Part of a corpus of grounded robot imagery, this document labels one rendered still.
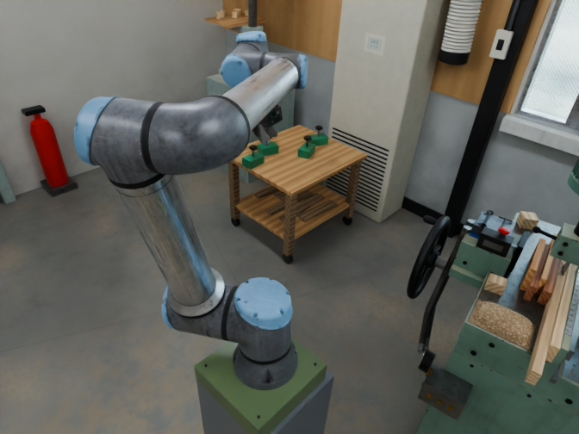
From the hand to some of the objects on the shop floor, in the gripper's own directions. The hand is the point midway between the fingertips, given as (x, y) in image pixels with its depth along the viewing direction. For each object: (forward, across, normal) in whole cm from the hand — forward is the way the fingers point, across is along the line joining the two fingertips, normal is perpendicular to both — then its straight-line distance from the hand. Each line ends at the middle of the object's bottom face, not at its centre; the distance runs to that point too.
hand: (264, 140), depth 149 cm
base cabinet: (+113, +6, -101) cm, 151 cm away
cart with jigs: (+111, +56, +59) cm, 137 cm away
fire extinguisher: (+87, -35, +202) cm, 223 cm away
